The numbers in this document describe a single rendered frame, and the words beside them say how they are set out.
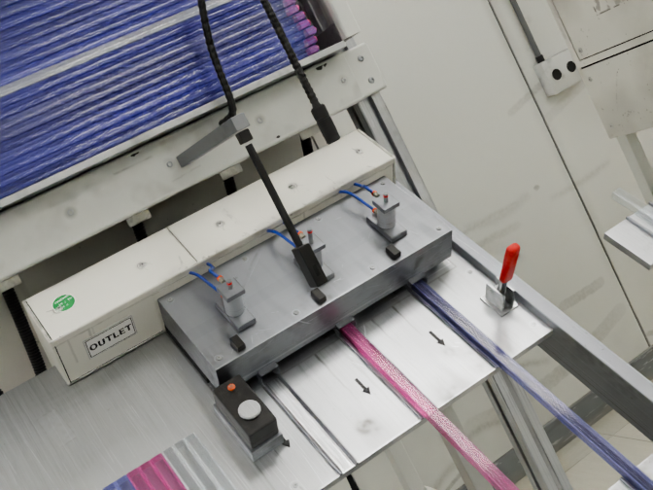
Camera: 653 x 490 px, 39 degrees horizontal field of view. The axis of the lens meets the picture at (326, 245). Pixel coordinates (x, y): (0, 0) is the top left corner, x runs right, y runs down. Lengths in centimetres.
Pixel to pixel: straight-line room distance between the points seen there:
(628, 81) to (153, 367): 123
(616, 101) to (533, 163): 121
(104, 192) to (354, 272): 31
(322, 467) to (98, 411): 27
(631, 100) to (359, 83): 88
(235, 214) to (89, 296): 20
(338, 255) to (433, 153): 192
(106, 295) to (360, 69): 45
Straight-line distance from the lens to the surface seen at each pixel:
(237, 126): 92
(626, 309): 339
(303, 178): 118
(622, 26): 194
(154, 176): 113
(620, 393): 108
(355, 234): 112
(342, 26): 121
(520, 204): 315
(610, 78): 201
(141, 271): 110
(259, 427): 97
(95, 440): 106
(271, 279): 108
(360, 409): 103
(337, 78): 123
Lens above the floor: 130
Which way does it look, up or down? 6 degrees down
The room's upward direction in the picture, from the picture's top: 27 degrees counter-clockwise
